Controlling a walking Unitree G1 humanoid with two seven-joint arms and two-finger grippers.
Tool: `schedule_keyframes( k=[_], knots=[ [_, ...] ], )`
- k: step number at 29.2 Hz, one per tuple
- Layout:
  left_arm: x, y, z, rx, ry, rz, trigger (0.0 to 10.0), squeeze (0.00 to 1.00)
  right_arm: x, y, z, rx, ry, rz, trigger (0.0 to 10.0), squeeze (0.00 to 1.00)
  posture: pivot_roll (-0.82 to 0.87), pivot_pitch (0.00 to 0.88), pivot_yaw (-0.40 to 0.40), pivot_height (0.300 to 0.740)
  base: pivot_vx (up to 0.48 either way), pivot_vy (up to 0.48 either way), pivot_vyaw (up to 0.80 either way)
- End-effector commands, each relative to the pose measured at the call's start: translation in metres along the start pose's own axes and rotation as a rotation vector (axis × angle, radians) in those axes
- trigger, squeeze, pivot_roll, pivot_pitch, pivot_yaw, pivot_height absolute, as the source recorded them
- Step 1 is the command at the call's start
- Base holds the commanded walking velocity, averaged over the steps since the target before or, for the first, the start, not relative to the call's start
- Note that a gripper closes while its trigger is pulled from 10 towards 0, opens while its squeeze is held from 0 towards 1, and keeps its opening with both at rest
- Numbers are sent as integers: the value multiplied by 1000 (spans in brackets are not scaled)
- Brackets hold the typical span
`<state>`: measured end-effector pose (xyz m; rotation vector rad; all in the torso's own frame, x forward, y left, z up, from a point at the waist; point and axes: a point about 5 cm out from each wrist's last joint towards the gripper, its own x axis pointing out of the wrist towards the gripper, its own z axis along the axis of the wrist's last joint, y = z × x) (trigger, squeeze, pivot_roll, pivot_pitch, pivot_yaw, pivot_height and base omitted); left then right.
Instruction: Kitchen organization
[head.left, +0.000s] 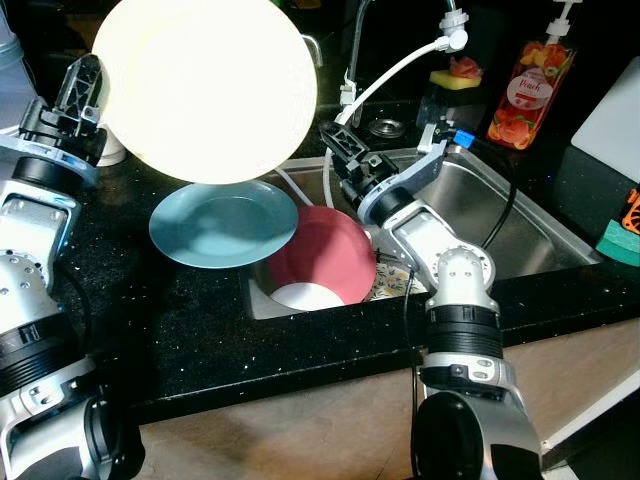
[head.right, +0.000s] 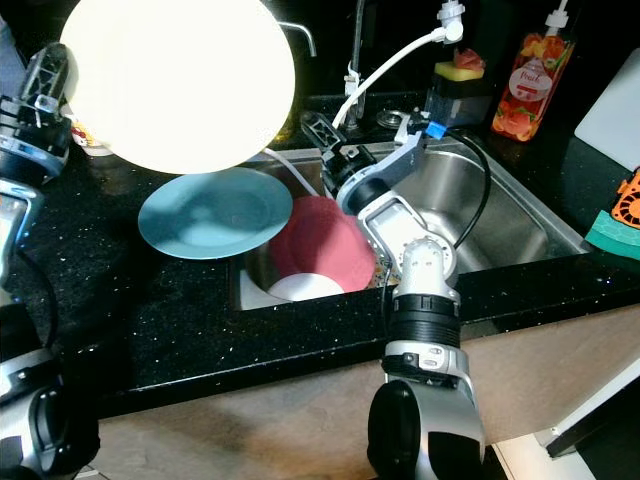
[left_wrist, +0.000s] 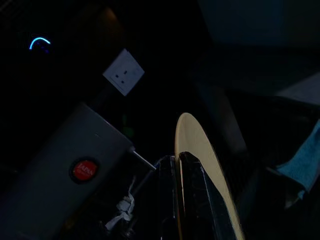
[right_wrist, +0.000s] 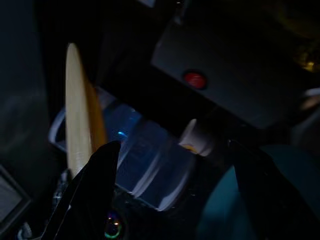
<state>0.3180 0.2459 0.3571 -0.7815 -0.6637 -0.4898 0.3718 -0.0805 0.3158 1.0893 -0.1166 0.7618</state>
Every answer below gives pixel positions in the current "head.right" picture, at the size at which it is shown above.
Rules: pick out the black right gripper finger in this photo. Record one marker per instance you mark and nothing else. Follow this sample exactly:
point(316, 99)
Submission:
point(331, 131)
point(320, 137)

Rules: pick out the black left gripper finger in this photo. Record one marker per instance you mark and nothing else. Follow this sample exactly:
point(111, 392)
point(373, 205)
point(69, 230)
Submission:
point(52, 75)

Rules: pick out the pink plate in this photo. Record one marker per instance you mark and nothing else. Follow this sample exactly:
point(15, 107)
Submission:
point(325, 245)

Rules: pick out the floral print plate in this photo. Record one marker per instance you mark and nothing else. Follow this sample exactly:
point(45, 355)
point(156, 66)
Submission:
point(382, 272)

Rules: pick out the large white plate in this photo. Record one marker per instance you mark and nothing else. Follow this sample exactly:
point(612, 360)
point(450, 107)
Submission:
point(175, 85)

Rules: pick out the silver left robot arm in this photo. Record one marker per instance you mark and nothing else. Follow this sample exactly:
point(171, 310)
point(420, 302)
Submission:
point(20, 400)

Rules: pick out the round chrome counter cap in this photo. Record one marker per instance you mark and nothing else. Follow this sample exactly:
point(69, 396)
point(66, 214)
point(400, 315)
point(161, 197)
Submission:
point(390, 120)

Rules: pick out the chrome gooseneck faucet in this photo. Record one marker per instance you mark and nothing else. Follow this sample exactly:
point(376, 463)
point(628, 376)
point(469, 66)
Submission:
point(357, 50)

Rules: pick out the thin chrome tap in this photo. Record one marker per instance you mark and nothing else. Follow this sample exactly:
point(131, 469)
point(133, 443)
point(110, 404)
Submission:
point(305, 32)

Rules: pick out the dark sponge caddy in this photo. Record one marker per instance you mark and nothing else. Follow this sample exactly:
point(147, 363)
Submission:
point(455, 105)

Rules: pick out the light blue plate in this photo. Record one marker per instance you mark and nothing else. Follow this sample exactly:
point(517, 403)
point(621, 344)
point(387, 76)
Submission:
point(210, 212)

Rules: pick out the yellow sponge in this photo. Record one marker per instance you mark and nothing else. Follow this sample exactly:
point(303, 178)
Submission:
point(452, 73)

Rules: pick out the red scrubber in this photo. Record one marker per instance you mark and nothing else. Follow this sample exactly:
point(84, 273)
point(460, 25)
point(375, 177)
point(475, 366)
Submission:
point(470, 60)

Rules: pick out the stainless steel sink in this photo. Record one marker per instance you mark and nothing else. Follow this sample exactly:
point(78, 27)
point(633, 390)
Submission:
point(530, 215)

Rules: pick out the peach soap pump bottle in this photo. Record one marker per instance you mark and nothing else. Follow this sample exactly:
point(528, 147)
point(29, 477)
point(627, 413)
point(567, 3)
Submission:
point(530, 90)

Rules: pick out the beige cabinet front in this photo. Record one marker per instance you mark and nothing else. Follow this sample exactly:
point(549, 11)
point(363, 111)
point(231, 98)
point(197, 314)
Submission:
point(260, 420)

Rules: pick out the green sponge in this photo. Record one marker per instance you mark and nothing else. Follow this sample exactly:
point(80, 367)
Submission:
point(610, 238)

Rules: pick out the white cutting board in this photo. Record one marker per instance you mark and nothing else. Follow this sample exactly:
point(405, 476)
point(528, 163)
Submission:
point(615, 125)

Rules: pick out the small orange fan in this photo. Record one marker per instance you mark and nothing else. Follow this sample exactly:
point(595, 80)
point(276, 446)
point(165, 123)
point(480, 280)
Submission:
point(628, 210)

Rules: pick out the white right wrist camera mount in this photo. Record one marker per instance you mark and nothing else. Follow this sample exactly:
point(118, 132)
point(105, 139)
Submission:
point(400, 160)

